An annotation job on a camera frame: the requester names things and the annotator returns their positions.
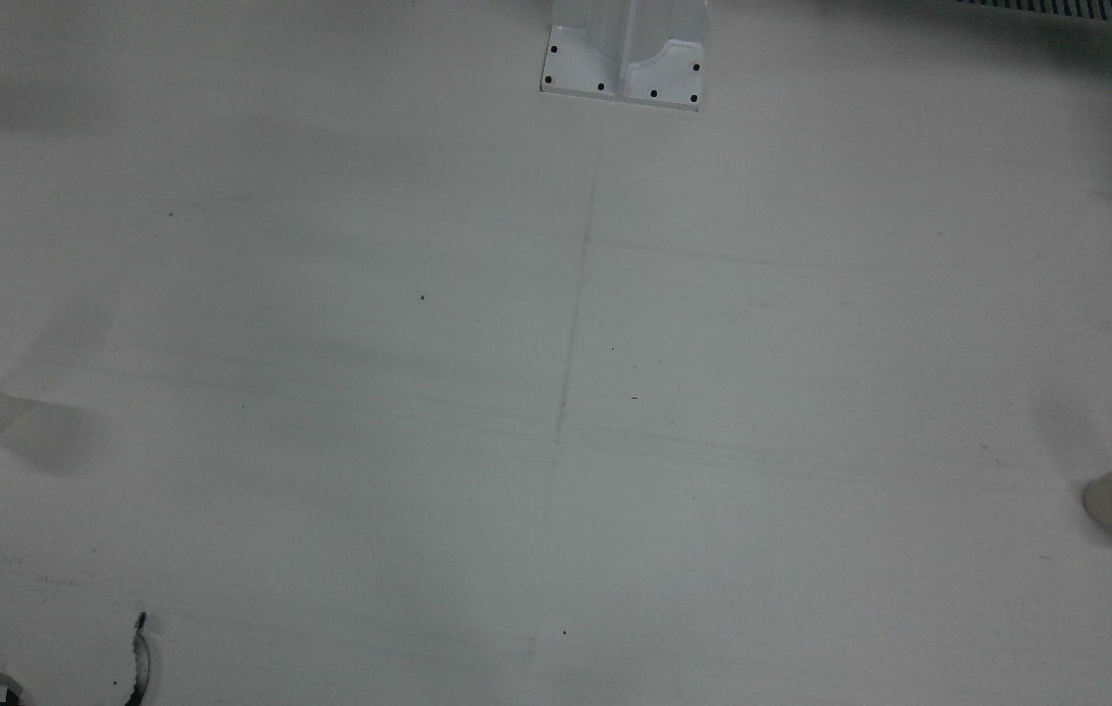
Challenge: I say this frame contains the striped vent grille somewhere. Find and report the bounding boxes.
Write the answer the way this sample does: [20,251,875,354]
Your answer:
[953,0,1112,27]

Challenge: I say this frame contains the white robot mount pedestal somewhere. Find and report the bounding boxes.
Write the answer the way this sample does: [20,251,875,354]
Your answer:
[540,0,711,112]

